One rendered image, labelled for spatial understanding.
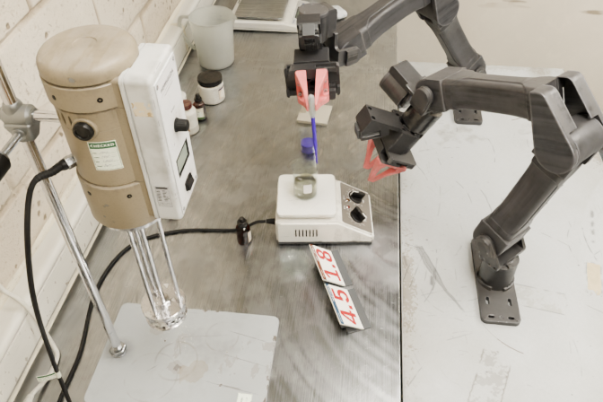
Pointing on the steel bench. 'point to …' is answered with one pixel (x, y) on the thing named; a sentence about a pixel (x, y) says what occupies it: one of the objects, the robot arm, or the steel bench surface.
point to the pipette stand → (315, 116)
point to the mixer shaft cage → (158, 303)
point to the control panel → (353, 207)
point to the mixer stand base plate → (187, 359)
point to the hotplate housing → (320, 229)
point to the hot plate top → (320, 208)
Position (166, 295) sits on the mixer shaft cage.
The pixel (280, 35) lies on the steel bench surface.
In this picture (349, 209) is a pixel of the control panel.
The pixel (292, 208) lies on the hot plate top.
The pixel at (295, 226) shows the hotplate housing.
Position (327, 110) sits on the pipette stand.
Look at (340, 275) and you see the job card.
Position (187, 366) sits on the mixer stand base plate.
